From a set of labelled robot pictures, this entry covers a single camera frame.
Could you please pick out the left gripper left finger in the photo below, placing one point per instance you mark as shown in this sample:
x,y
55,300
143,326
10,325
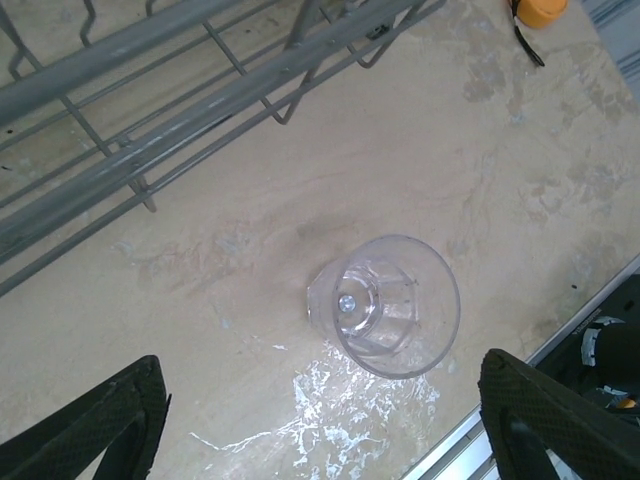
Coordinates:
x,y
90,430

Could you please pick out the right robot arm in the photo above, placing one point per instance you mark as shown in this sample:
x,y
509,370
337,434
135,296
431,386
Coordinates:
x,y
620,350

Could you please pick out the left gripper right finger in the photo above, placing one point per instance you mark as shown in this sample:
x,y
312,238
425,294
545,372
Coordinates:
x,y
530,415

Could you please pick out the black device beside table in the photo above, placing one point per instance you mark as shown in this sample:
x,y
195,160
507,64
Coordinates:
x,y
585,320

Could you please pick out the aluminium mounting rail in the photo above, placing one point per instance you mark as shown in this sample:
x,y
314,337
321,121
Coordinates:
x,y
450,452

